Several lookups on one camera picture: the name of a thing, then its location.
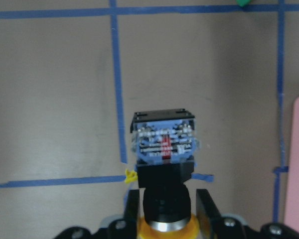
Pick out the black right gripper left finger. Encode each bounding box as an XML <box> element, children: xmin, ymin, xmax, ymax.
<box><xmin>123</xmin><ymin>189</ymin><xmax>140</xmax><ymax>239</ymax></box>

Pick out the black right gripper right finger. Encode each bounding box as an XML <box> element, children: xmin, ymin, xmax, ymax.
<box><xmin>196</xmin><ymin>189</ymin><xmax>222</xmax><ymax>239</ymax></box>

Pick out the yellow push button switch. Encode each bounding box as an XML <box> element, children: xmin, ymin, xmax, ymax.
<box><xmin>130</xmin><ymin>109</ymin><xmax>199</xmax><ymax>239</ymax></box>

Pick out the pink plastic bin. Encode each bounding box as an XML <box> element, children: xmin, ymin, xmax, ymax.
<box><xmin>283</xmin><ymin>96</ymin><xmax>299</xmax><ymax>227</ymax></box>

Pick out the green foam cube near bin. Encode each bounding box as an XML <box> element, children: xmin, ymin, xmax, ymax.
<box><xmin>236</xmin><ymin>0</ymin><xmax>252</xmax><ymax>7</ymax></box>

